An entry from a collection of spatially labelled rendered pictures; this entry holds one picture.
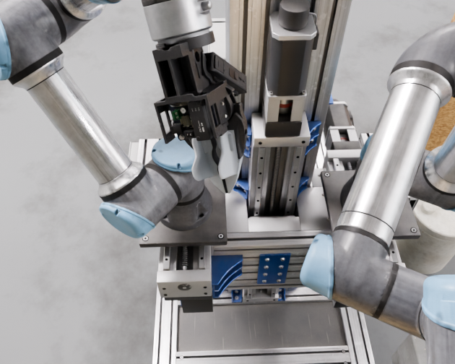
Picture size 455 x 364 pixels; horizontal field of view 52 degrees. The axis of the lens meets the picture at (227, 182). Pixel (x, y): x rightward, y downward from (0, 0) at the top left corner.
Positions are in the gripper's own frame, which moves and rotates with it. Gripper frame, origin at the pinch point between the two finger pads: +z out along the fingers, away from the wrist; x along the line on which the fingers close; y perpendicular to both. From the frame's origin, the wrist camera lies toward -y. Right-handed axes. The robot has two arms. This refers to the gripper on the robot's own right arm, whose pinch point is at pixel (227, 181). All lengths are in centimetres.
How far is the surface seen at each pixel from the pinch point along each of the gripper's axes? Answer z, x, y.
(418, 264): 112, 16, -147
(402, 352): 69, 15, -44
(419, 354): 64, 20, -38
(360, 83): 49, -17, -269
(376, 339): 129, -3, -114
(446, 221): 86, 29, -142
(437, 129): 64, 28, -202
